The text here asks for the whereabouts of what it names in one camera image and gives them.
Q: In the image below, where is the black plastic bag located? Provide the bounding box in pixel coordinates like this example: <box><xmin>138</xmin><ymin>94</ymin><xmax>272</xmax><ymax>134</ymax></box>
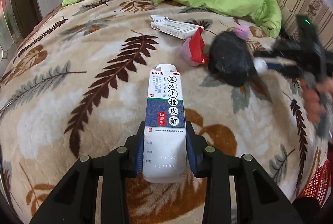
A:
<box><xmin>208</xmin><ymin>31</ymin><xmax>257</xmax><ymax>88</ymax></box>

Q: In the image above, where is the person's right hand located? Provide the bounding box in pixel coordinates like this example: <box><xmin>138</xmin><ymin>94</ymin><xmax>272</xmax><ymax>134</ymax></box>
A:
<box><xmin>300</xmin><ymin>78</ymin><xmax>332</xmax><ymax>124</ymax></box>

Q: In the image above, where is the striped beige cushion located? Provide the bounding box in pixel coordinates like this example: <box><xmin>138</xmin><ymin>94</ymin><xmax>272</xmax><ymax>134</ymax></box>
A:
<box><xmin>277</xmin><ymin>0</ymin><xmax>333</xmax><ymax>51</ymax></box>

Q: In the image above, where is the leaf pattern bed blanket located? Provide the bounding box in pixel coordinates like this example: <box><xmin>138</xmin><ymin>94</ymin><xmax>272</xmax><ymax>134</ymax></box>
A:
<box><xmin>1</xmin><ymin>0</ymin><xmax>327</xmax><ymax>223</ymax></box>

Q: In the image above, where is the white toothpaste box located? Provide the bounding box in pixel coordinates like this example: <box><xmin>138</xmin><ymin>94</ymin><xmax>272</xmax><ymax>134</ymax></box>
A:
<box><xmin>150</xmin><ymin>15</ymin><xmax>204</xmax><ymax>39</ymax></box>

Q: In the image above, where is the blue white medicine box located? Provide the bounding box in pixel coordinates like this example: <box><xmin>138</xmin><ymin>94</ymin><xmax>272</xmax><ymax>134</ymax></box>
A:
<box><xmin>142</xmin><ymin>64</ymin><xmax>187</xmax><ymax>183</ymax></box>

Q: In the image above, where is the stained glass door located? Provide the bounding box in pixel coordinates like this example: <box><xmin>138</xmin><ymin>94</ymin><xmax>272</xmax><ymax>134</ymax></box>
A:
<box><xmin>0</xmin><ymin>0</ymin><xmax>23</xmax><ymax>76</ymax></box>

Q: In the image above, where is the red crumpled wrapper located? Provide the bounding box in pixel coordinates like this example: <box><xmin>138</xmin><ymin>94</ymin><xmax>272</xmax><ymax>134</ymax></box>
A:
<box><xmin>180</xmin><ymin>27</ymin><xmax>209</xmax><ymax>67</ymax></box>

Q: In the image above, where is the red plastic basket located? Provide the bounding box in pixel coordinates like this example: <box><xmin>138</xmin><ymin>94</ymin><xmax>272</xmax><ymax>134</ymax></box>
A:
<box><xmin>297</xmin><ymin>160</ymin><xmax>331</xmax><ymax>207</ymax></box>

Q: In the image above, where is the pink crumpled paper ball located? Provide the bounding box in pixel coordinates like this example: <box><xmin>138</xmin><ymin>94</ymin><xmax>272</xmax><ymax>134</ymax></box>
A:
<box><xmin>233</xmin><ymin>25</ymin><xmax>250</xmax><ymax>41</ymax></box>

